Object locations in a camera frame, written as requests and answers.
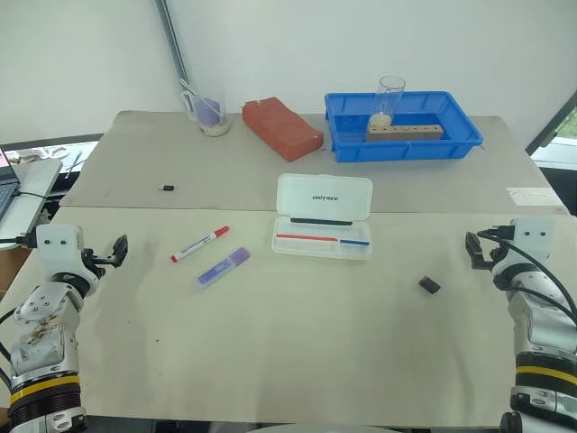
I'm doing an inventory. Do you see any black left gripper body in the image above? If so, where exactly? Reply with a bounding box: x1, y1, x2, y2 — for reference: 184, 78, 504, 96
81, 247, 116, 277

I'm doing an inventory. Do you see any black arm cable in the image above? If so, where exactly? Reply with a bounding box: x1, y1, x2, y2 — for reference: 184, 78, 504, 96
0, 233, 38, 250
476, 227, 577, 318

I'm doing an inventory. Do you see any grey laptop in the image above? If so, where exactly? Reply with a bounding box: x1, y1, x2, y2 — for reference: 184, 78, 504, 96
0, 143, 23, 228

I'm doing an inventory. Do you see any grey metal pole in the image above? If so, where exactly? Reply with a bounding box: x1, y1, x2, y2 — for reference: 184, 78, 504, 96
154, 0, 198, 97

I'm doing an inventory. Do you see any clear measuring cup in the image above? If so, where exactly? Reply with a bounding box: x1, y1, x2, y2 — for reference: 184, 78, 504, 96
180, 84, 233, 137

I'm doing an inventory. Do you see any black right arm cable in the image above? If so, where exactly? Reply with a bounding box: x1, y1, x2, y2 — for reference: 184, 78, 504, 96
476, 227, 577, 318

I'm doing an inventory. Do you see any thin red pen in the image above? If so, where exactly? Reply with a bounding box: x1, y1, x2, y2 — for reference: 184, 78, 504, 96
275, 233, 340, 243

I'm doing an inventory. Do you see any brown cardboard box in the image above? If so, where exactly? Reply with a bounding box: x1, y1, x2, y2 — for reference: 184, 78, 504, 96
0, 244, 33, 297

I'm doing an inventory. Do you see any beige table sheet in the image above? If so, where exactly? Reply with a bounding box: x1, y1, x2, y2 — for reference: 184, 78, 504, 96
58, 109, 570, 215

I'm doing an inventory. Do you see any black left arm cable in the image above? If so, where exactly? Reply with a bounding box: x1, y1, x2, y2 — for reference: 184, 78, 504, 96
0, 233, 38, 250

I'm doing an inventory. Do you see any blue plastic bin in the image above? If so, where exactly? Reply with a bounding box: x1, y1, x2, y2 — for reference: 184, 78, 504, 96
324, 90, 485, 164

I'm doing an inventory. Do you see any red capped whiteboard marker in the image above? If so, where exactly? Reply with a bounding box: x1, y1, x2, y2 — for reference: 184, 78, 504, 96
169, 225, 232, 265

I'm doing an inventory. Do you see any wooden block with holes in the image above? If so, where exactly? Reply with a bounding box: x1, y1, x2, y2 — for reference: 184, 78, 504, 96
364, 124, 445, 143

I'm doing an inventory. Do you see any white open pencil case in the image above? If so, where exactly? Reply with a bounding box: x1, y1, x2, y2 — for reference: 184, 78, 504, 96
270, 173, 375, 262

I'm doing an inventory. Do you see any tall clear glass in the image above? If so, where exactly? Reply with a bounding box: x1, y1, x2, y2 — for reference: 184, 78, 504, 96
369, 75, 408, 133

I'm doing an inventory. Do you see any red brick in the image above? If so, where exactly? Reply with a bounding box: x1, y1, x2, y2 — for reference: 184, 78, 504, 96
241, 95, 325, 162

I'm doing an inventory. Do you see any dark window frame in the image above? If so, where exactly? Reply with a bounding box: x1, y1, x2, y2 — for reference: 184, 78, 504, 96
524, 88, 577, 155

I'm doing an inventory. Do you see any purple highlighter marker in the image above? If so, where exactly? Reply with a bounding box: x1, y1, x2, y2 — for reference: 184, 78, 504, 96
194, 246, 252, 290

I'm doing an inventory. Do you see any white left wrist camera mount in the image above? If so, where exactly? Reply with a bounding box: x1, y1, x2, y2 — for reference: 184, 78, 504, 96
34, 223, 86, 276

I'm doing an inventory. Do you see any black pen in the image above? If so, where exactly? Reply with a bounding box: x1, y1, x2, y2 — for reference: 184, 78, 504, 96
289, 216, 353, 227

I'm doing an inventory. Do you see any purple block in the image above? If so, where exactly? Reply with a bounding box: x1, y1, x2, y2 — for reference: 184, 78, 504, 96
192, 96, 224, 128

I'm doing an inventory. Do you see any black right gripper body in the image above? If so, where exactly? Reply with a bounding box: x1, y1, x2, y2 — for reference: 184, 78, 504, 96
477, 241, 510, 272

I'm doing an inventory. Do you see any white thin stick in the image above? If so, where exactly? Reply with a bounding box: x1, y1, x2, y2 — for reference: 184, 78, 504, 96
64, 152, 85, 180

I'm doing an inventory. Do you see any small black sharpener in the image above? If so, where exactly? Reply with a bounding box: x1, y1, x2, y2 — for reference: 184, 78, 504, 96
417, 274, 442, 296

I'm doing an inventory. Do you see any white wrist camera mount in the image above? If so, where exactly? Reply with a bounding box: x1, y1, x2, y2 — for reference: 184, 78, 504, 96
34, 223, 86, 276
508, 217, 555, 261

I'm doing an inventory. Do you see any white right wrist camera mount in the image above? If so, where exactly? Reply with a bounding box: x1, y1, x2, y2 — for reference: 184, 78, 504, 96
508, 217, 555, 261

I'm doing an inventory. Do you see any pale green table sheet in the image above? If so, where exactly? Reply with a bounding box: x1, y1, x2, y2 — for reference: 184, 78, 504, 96
0, 206, 577, 428

